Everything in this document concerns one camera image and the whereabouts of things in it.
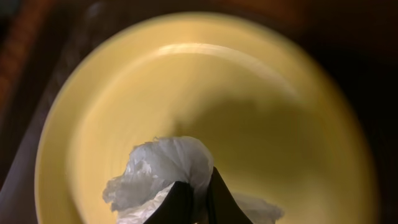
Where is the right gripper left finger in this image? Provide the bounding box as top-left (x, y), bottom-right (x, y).
top-left (144, 182), bottom-right (193, 224)

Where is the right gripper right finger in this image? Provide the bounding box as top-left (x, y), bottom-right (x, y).
top-left (206, 167), bottom-right (252, 224)

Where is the white tissue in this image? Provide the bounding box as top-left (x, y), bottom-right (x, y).
top-left (103, 136), bottom-right (284, 224)

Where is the yellow plate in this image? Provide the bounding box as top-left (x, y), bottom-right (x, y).
top-left (35, 12), bottom-right (379, 223)

